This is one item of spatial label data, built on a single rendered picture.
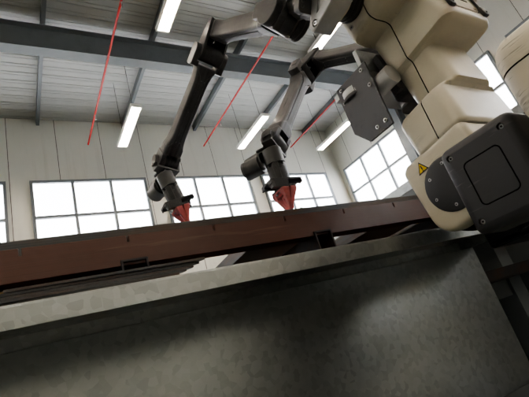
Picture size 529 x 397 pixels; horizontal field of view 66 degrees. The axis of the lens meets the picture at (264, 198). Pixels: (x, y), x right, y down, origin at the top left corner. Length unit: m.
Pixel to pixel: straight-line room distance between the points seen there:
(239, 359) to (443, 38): 0.74
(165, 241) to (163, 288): 0.25
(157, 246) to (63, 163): 9.93
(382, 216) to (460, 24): 0.50
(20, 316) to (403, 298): 0.78
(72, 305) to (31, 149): 10.33
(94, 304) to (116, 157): 10.47
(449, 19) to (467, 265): 0.64
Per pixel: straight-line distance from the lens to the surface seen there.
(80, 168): 10.71
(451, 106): 0.83
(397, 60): 0.95
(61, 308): 0.59
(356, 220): 1.09
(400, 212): 1.20
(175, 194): 1.35
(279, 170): 1.13
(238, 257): 1.20
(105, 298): 0.59
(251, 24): 1.13
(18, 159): 10.73
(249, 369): 0.80
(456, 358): 1.10
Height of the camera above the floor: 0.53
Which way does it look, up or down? 21 degrees up
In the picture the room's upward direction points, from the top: 18 degrees counter-clockwise
